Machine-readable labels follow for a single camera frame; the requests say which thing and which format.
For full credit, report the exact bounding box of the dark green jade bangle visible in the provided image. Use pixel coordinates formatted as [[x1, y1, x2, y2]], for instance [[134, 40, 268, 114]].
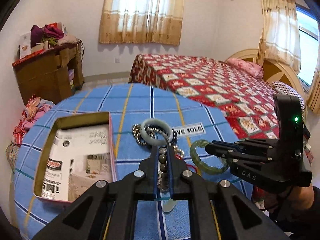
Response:
[[189, 139, 229, 176]]

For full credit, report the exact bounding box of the red string cord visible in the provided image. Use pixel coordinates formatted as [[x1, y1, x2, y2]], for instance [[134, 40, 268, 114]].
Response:
[[175, 154, 198, 174]]

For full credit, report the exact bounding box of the pearl bracelet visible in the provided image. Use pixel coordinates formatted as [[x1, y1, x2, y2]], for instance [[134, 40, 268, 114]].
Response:
[[173, 145, 185, 158]]

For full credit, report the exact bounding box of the brown bead bracelet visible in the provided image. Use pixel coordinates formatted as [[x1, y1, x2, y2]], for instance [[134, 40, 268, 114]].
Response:
[[157, 146, 171, 193]]

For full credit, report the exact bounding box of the pink tin jewelry box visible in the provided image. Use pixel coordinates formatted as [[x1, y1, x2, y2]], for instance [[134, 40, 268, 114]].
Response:
[[33, 112, 117, 204]]

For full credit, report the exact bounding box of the person's right hand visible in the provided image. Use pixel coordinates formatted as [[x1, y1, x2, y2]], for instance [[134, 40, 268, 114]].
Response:
[[264, 184, 315, 210]]

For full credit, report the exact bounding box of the red patchwork bedspread bed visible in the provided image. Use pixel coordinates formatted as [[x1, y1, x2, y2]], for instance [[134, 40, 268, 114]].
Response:
[[129, 54, 279, 139]]

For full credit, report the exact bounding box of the checked pillow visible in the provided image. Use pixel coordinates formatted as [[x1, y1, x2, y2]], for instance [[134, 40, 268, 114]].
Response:
[[272, 81, 305, 113]]

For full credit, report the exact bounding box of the printed paper in tin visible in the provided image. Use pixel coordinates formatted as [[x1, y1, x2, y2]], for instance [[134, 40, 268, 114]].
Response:
[[41, 124, 113, 202]]

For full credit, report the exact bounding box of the cream wooden headboard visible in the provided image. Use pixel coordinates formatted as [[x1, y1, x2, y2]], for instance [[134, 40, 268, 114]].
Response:
[[229, 49, 306, 100]]

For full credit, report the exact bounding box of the pink pillow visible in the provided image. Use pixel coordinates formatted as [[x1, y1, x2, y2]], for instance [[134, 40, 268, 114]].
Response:
[[226, 58, 264, 79]]

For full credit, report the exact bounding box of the pale green jade bangle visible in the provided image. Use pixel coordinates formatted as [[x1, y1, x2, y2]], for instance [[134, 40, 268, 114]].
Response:
[[139, 118, 174, 146]]

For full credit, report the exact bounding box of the blue plaid table cloth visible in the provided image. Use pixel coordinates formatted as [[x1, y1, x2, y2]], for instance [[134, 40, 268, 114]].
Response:
[[14, 84, 238, 239]]

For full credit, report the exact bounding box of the beige side window curtain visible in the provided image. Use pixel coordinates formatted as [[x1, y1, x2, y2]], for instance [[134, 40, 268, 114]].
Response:
[[257, 0, 301, 74]]

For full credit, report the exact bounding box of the colourful clothes pile on floor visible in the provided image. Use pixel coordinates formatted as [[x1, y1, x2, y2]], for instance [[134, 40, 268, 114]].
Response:
[[5, 94, 55, 171]]

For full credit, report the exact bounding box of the brown wooden desk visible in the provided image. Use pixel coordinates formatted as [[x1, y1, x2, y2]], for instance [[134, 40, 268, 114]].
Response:
[[12, 39, 84, 104]]

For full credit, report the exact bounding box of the pile of clothes on desk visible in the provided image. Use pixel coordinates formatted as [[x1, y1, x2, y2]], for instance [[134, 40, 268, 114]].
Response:
[[30, 25, 77, 48]]

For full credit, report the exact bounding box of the white box on desk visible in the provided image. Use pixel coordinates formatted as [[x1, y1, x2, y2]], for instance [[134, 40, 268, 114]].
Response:
[[19, 32, 31, 59]]

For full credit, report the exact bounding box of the gold ball chain necklace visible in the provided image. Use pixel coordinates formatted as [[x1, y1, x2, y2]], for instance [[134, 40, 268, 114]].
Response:
[[131, 123, 157, 146]]

